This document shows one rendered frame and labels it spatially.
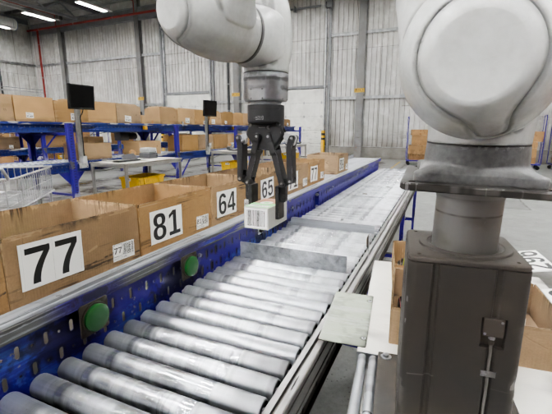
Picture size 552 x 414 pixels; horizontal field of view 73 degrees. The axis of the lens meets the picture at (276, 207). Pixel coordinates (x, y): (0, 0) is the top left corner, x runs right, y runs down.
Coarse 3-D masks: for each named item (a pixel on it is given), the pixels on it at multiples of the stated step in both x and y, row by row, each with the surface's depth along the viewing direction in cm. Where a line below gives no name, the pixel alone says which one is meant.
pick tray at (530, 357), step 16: (400, 272) 116; (400, 288) 117; (528, 304) 106; (544, 304) 97; (528, 320) 102; (544, 320) 96; (528, 336) 82; (544, 336) 81; (528, 352) 83; (544, 352) 82; (544, 368) 82
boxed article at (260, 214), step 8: (264, 200) 82; (272, 200) 82; (248, 208) 76; (256, 208) 75; (264, 208) 74; (272, 208) 76; (248, 216) 76; (256, 216) 75; (264, 216) 74; (272, 216) 76; (248, 224) 76; (256, 224) 76; (264, 224) 75; (272, 224) 76
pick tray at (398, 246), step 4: (396, 244) 145; (400, 244) 145; (404, 244) 144; (396, 248) 146; (400, 248) 145; (404, 248) 145; (392, 252) 144; (396, 252) 146; (400, 252) 146; (404, 252) 145; (392, 256) 139; (396, 256) 146; (400, 256) 146; (392, 260) 136; (396, 260) 147; (392, 264) 133; (396, 264) 119; (400, 264) 119; (392, 268) 132; (392, 272) 130; (392, 276) 129; (392, 280) 128
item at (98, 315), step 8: (96, 304) 93; (104, 304) 96; (88, 312) 91; (96, 312) 93; (104, 312) 95; (88, 320) 91; (96, 320) 93; (104, 320) 95; (88, 328) 91; (96, 328) 93
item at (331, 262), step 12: (252, 252) 156; (264, 252) 154; (276, 252) 152; (288, 252) 149; (300, 252) 147; (312, 252) 145; (300, 264) 148; (312, 264) 146; (324, 264) 144; (336, 264) 142
